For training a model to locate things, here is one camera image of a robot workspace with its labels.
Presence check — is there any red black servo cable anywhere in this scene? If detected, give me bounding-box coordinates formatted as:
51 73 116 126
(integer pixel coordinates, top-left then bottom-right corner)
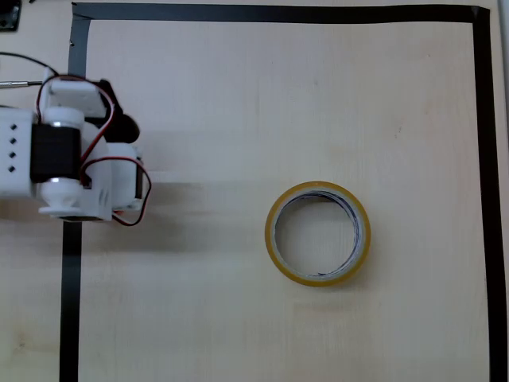
36 74 117 162
79 156 153 228

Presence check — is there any thin black cable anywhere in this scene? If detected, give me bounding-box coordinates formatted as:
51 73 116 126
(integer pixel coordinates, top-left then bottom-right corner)
0 51 60 77

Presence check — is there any thin metal screwdriver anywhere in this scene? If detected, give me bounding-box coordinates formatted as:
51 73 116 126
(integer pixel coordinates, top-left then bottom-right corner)
0 80 45 89

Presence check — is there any black plastic block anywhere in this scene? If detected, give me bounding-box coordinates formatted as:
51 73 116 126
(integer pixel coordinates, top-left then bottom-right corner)
0 0 21 33

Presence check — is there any big yellow tape roll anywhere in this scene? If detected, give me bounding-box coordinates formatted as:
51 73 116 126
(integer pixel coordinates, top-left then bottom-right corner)
264 181 372 288

